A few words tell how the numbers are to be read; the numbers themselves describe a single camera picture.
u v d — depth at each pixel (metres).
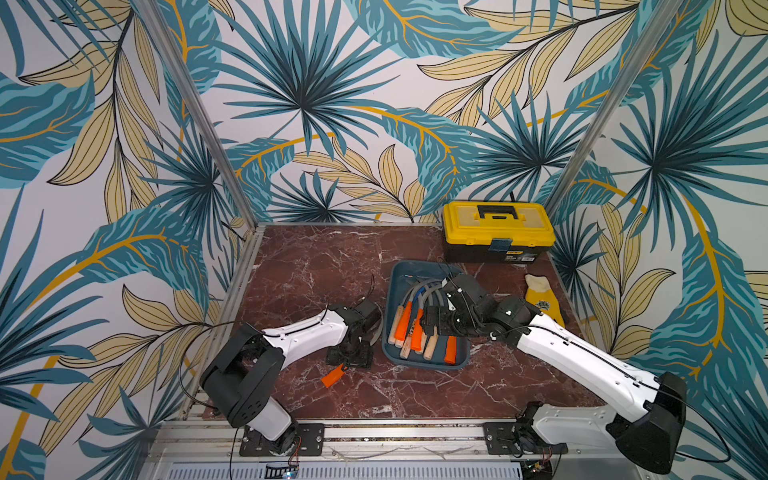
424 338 0.88
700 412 0.65
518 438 0.66
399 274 1.00
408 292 0.99
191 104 0.83
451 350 0.88
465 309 0.56
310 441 0.74
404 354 0.86
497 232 0.96
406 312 0.92
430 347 0.87
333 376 0.82
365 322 0.69
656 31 0.71
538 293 0.99
